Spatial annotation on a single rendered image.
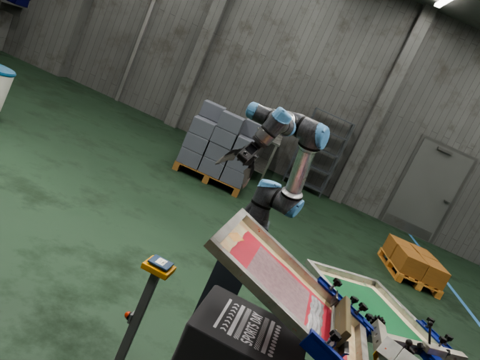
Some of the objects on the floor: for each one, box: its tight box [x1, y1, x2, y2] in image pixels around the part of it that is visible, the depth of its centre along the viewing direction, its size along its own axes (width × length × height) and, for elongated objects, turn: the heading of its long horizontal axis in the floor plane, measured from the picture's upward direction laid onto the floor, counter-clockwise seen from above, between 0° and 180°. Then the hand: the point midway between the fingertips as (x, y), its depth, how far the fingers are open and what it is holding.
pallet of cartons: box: [377, 234, 451, 300], centre depth 774 cm, size 118×85×41 cm
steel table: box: [254, 134, 283, 184], centre depth 1027 cm, size 71×187×96 cm, turn 113°
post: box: [114, 255, 176, 360], centre depth 236 cm, size 22×22×96 cm
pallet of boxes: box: [172, 99, 262, 198], centre depth 809 cm, size 113×76×117 cm
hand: (228, 177), depth 201 cm, fingers open, 14 cm apart
